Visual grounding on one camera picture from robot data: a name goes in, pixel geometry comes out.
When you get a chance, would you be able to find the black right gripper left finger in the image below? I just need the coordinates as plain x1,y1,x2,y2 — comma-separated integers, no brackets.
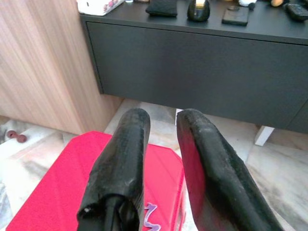
76,107,152,231

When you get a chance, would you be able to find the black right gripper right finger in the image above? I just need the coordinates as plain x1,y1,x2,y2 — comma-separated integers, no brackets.
176,108,285,231

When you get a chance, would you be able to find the red plastic stool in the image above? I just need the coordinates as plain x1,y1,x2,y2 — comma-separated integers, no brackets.
6,130,187,231

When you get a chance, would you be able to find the white console leg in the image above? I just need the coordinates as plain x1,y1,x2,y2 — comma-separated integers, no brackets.
254,125,275,146
175,108,185,126

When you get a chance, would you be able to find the small red dumbbell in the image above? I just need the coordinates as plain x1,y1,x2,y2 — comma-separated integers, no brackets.
6,129,27,144

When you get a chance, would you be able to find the dark grey low console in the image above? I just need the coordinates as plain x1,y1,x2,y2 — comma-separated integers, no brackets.
80,0,308,134

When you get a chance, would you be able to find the light wooden cabinet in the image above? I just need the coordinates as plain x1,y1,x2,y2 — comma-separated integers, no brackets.
0,0,123,135

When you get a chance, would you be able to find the black flat wallet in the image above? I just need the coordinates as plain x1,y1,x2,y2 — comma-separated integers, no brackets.
221,7,250,26

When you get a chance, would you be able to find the white floral tissue box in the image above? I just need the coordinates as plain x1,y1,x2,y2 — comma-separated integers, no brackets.
77,0,126,16

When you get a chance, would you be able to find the black tape dispenser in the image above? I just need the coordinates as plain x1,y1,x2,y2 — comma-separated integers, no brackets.
187,0,211,22

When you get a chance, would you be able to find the black fabric pouch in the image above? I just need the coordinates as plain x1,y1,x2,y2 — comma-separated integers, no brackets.
145,0,179,17

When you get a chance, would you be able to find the small panda plush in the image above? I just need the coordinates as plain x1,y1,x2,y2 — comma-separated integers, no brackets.
238,0,257,10

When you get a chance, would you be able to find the black remote control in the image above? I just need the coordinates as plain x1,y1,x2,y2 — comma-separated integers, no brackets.
285,3,308,21

